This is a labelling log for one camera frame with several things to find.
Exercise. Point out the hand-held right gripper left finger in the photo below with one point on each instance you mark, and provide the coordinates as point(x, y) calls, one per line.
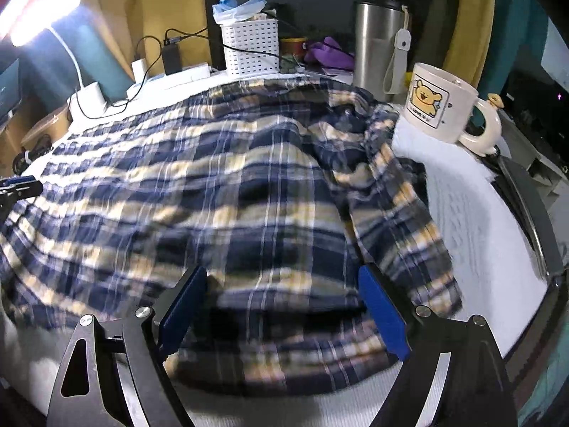
point(184, 311)

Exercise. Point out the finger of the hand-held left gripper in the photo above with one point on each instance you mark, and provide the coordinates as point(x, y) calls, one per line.
point(22, 190)

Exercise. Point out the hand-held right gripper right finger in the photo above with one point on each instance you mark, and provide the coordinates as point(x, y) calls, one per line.
point(382, 311)

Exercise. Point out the blue yellow plaid shirt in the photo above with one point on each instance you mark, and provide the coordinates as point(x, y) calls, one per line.
point(200, 178)

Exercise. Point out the tan lidded box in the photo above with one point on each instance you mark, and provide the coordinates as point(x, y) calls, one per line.
point(53, 124)

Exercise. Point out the white desk lamp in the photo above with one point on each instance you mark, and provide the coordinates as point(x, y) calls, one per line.
point(91, 100)

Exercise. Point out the teal curtain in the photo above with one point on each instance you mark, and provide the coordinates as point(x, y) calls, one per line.
point(102, 62)
point(520, 31)

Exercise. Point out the white charger plug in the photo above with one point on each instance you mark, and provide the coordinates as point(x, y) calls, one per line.
point(140, 70)

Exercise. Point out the black flat case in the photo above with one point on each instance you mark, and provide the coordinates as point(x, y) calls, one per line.
point(524, 200)

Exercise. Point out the black power adapter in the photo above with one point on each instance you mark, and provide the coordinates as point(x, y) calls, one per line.
point(172, 60)

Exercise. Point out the white power strip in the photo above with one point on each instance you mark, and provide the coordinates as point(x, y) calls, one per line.
point(186, 74)

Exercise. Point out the cream bear print mug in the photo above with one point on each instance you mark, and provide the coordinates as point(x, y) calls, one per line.
point(426, 102)

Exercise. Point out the white computer desk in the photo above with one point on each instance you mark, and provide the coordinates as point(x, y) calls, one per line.
point(533, 160)

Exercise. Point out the yellow curtain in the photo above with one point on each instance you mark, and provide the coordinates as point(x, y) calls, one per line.
point(146, 9)
point(466, 18)

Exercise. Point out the white papers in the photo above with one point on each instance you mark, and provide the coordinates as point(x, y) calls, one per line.
point(331, 73)

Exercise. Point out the stainless steel tumbler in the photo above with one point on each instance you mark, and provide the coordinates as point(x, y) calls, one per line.
point(373, 53)

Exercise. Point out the purple cloth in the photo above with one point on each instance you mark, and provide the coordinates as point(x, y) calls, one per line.
point(329, 55)

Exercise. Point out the black computer monitor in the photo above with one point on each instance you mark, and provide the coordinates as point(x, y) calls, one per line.
point(533, 98)

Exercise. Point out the small grey plush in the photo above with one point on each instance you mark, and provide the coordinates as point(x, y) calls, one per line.
point(291, 63)

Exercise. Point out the white plastic basket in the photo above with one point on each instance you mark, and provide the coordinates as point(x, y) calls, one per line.
point(249, 35)

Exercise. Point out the yellow lid jar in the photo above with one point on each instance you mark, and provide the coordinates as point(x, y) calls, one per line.
point(293, 46)

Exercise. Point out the clear blue plastic bag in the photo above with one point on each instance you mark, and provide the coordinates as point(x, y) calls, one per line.
point(235, 9)

